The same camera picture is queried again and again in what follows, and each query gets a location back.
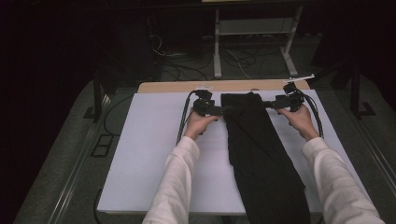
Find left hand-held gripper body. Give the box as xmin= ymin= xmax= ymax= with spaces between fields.
xmin=191 ymin=84 xmax=224 ymax=118

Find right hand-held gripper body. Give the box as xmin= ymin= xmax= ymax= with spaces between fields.
xmin=269 ymin=74 xmax=316 ymax=113

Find black pants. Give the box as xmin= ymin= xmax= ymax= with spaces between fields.
xmin=219 ymin=91 xmax=312 ymax=224

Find person's left hand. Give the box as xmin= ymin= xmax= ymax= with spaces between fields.
xmin=183 ymin=110 xmax=220 ymax=142

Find person's right hand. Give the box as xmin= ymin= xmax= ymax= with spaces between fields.
xmin=275 ymin=104 xmax=321 ymax=143

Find black metal stand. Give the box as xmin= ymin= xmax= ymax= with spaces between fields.
xmin=83 ymin=71 xmax=108 ymax=123
xmin=349 ymin=62 xmax=376 ymax=119

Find white table board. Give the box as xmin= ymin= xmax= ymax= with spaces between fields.
xmin=96 ymin=90 xmax=378 ymax=217

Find left hand-held gripper black cable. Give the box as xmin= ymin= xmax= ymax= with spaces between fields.
xmin=176 ymin=90 xmax=198 ymax=147

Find hand-held gripper black cable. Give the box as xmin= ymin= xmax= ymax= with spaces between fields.
xmin=293 ymin=88 xmax=325 ymax=139
xmin=176 ymin=90 xmax=198 ymax=147

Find right hand-held gripper black cable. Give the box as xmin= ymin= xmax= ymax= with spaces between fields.
xmin=293 ymin=88 xmax=325 ymax=139

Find black floor cable bundle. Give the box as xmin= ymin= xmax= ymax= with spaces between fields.
xmin=148 ymin=34 xmax=253 ymax=82

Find pale floor cable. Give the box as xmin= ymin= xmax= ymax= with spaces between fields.
xmin=223 ymin=49 xmax=251 ymax=80

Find white metal stand frame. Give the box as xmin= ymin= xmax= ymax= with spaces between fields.
xmin=213 ymin=5 xmax=304 ymax=79

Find metal floor rail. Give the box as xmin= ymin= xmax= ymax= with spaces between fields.
xmin=46 ymin=92 xmax=113 ymax=224
xmin=351 ymin=115 xmax=396 ymax=190

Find black floor socket frame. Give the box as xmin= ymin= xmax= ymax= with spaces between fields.
xmin=91 ymin=133 xmax=115 ymax=159

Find thin black cable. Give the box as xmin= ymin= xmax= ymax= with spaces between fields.
xmin=92 ymin=186 xmax=105 ymax=224

